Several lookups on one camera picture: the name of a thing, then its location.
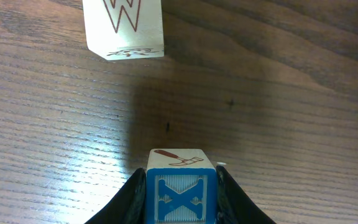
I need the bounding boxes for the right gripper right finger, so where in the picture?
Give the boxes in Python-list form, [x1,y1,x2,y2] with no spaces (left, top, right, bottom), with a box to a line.
[216,166,276,224]

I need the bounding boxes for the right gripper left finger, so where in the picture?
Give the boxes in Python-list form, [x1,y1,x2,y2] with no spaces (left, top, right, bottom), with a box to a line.
[85,168,146,224]

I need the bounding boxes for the blue letter block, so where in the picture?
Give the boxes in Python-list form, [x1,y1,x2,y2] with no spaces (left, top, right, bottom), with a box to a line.
[145,149,217,224]

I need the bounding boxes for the wooden block near blue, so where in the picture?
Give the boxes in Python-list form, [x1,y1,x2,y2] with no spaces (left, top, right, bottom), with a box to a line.
[82,0,164,60]

